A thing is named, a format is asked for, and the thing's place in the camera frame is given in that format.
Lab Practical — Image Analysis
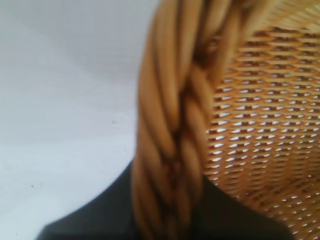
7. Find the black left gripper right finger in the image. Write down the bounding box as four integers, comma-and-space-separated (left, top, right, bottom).
196, 174, 294, 240

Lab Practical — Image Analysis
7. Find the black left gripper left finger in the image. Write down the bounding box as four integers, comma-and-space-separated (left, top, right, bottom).
37, 159, 141, 240

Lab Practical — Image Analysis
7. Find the tan woven wicker basket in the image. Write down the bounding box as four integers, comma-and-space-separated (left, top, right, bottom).
131, 0, 320, 240

